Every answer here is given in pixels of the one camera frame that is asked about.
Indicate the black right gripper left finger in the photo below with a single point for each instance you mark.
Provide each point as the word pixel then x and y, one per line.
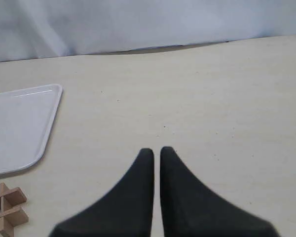
pixel 125 211

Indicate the white plastic tray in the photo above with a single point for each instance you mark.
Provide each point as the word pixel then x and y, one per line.
pixel 26 120

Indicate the white backdrop curtain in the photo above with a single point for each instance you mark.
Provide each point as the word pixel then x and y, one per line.
pixel 31 29

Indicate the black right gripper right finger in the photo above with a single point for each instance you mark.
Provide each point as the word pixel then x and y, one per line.
pixel 190 209

